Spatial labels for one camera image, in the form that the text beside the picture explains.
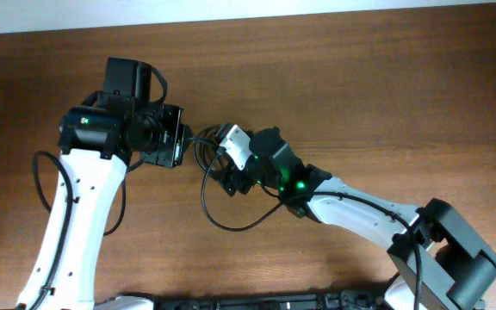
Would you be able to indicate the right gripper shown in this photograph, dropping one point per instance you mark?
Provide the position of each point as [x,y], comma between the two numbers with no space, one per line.
[230,173]

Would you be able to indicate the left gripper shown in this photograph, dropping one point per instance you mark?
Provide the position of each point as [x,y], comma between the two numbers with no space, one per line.
[174,153]

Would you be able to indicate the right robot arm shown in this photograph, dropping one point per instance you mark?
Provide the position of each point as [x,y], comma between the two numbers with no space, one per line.
[443,263]

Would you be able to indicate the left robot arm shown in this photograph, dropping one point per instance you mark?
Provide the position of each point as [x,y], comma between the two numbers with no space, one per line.
[97,140]

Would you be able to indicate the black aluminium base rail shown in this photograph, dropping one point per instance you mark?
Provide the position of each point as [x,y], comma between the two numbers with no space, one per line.
[340,300]

